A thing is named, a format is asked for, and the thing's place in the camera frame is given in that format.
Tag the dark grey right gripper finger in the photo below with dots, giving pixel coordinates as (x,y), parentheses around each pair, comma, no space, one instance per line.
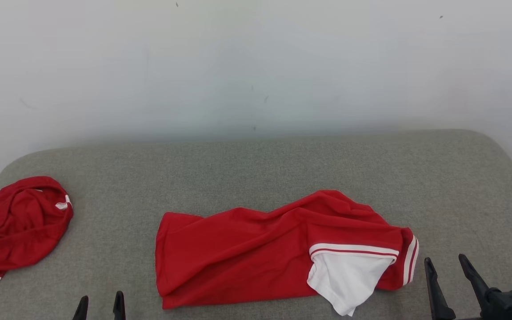
(436,293)
(474,278)

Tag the grey fabric sofa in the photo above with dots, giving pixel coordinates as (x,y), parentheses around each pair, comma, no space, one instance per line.
(256,178)

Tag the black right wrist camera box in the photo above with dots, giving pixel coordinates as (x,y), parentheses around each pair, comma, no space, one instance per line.
(511,304)

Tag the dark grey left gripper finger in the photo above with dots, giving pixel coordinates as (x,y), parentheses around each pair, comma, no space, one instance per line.
(81,310)
(119,309)

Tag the red shorts with white stripes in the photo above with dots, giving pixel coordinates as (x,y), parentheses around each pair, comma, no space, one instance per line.
(20,231)

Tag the red jersey with white trim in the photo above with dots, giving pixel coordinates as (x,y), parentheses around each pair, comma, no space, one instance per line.
(238,258)

